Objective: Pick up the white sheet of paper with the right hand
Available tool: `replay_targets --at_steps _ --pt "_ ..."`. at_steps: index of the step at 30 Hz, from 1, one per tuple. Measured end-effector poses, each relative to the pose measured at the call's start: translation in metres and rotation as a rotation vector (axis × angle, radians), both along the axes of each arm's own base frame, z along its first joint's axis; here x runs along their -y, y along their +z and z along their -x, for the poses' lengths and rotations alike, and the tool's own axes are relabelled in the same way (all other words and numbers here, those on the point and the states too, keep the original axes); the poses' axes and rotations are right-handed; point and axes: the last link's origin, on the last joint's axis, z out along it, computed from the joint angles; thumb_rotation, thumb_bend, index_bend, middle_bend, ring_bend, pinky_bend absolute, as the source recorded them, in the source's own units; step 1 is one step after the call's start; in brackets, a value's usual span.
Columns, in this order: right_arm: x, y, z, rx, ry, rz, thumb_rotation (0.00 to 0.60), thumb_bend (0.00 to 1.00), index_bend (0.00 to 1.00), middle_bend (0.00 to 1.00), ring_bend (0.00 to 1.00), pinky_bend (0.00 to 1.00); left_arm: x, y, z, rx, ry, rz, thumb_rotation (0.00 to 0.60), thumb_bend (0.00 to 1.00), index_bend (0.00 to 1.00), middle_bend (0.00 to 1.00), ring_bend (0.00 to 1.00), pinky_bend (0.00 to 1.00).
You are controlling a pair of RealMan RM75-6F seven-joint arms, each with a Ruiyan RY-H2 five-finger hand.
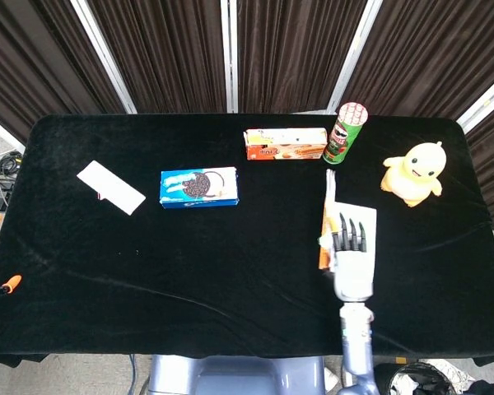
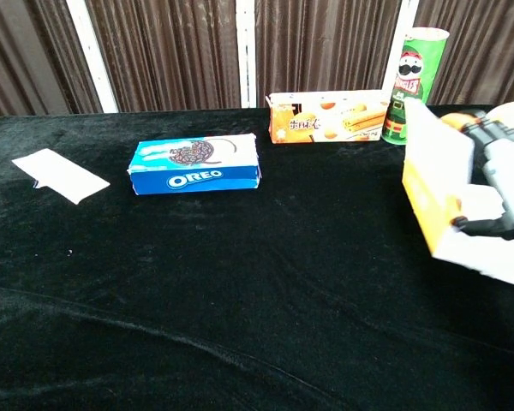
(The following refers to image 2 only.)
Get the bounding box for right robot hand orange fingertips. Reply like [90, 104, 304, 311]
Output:
[439, 109, 514, 246]

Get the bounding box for brown curtain panel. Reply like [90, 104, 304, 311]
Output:
[414, 0, 514, 107]
[254, 0, 403, 108]
[0, 0, 103, 122]
[84, 0, 242, 113]

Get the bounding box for green Pringles can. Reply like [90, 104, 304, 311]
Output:
[380, 27, 451, 146]

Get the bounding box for orange biscuit box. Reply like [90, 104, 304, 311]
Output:
[265, 89, 391, 145]

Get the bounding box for black velvet tablecloth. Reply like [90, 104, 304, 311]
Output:
[0, 104, 514, 411]

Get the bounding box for blue Oreo cookie box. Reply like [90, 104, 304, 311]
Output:
[127, 133, 263, 196]

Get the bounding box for white paper slip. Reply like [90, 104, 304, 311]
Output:
[10, 147, 111, 206]

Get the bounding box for white screen frame post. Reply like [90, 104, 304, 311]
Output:
[235, 0, 258, 110]
[65, 0, 120, 114]
[380, 0, 421, 93]

